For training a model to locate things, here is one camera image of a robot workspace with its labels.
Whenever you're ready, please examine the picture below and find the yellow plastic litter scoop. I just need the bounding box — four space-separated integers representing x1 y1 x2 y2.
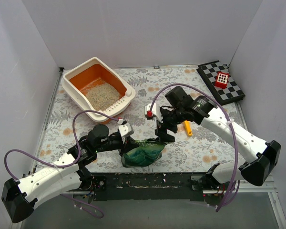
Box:
183 120 193 137

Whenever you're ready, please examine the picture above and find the green cat litter bag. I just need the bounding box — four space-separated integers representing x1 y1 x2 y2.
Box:
121 138 167 167

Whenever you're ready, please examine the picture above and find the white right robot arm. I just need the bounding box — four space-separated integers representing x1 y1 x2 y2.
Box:
145 83 281 190

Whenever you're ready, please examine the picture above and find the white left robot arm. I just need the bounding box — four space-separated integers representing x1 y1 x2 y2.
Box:
1 123 133 223

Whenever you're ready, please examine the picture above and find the white and orange litter box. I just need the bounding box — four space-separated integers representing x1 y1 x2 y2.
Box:
62 57 136 117

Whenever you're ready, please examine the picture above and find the floral patterned table mat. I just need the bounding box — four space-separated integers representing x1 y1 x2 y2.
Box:
38 68 235 173

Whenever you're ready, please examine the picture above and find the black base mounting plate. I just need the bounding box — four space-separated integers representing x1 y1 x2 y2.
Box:
64 172 235 201

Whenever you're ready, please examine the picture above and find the red grid block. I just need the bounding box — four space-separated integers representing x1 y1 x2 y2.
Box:
215 71 230 89

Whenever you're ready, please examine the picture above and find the black and grey checkerboard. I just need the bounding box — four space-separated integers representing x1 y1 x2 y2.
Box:
197 60 245 105

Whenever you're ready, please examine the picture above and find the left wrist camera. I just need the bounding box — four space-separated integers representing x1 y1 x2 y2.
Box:
117 118 134 138

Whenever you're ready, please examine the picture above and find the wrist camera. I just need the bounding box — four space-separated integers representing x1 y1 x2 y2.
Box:
144 103 163 122
117 118 134 138

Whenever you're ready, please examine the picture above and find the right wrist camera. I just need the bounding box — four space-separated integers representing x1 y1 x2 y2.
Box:
144 103 163 122

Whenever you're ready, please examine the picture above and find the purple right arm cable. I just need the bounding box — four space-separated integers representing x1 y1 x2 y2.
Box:
150 83 240 212

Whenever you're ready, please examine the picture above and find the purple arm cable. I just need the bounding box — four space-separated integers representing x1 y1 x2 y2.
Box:
150 83 240 212
4 110 124 219

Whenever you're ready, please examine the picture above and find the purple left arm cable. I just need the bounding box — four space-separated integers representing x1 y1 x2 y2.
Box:
4 110 124 219

